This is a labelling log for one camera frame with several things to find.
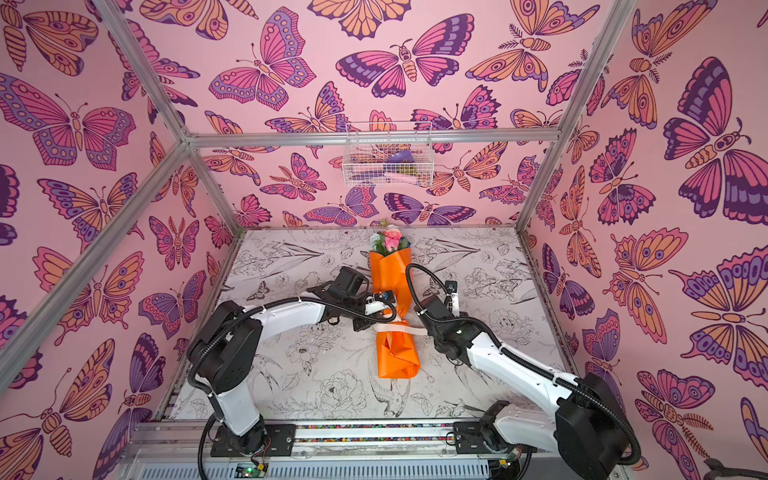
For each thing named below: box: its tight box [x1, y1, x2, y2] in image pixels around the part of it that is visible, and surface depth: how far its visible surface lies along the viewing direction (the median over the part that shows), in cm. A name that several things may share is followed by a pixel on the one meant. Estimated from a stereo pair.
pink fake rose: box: [383, 229, 402, 252], surface depth 108 cm
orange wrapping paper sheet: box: [369, 248, 426, 379], surface depth 85 cm
